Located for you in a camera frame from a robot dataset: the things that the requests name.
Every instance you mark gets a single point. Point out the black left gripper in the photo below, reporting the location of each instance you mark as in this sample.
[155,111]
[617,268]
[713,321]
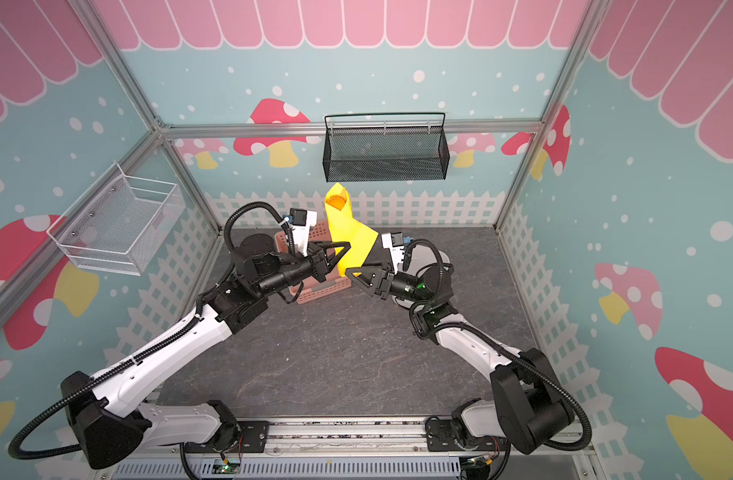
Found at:
[318,257]

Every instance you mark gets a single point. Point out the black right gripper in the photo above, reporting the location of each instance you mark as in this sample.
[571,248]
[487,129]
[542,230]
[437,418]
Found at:
[379,282]

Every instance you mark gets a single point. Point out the yellow paper napkin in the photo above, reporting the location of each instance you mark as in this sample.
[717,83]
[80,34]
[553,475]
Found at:
[344,227]

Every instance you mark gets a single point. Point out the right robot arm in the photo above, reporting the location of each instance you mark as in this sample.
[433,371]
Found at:
[530,408]

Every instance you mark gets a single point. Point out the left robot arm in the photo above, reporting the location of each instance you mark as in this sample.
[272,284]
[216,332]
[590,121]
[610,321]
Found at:
[106,410]

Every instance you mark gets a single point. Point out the pink perforated basket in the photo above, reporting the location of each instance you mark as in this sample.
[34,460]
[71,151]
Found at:
[314,290]

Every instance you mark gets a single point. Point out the white plastic tray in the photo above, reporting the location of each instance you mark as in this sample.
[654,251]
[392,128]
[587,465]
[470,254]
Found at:
[421,259]

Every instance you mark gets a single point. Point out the black wire wall basket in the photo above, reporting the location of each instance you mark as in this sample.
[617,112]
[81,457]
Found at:
[386,147]

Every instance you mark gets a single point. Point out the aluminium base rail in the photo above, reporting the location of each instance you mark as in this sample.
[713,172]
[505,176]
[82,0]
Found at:
[403,447]

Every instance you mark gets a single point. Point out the white wire wall basket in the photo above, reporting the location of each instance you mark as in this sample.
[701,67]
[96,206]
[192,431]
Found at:
[119,224]

